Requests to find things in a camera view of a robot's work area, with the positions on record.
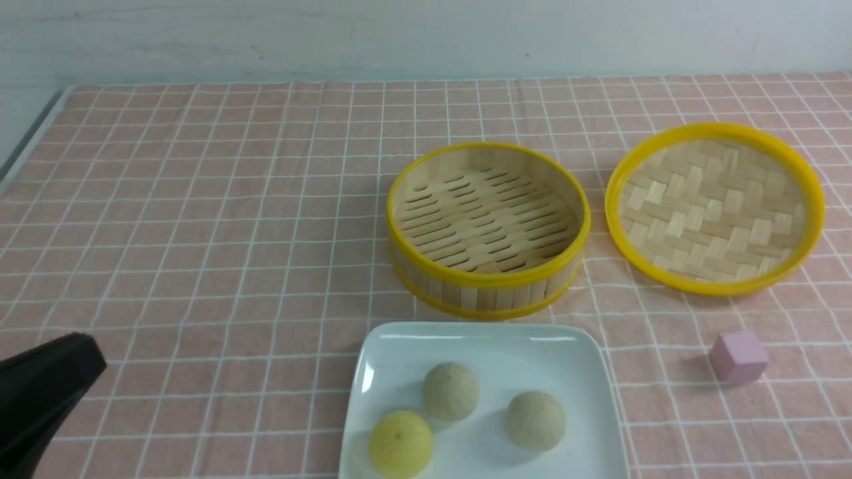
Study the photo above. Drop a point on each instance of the yellow steamed bun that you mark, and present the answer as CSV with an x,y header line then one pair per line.
x,y
401,444

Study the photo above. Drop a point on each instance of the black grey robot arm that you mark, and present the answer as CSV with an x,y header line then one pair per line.
x,y
39,389

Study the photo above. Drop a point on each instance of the pink checkered tablecloth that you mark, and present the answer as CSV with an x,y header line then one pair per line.
x,y
225,244

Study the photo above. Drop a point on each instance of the white square plate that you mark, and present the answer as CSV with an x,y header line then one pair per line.
x,y
508,359

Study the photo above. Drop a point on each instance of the bamboo steamer lid yellow rim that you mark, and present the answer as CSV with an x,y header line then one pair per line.
x,y
715,209

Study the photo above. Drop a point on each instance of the pink cube block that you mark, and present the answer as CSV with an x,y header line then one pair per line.
x,y
738,358

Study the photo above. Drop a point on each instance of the pale steamed bun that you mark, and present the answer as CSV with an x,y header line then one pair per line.
x,y
450,392
536,421

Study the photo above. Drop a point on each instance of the bamboo steamer basket yellow rim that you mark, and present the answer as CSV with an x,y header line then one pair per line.
x,y
487,231

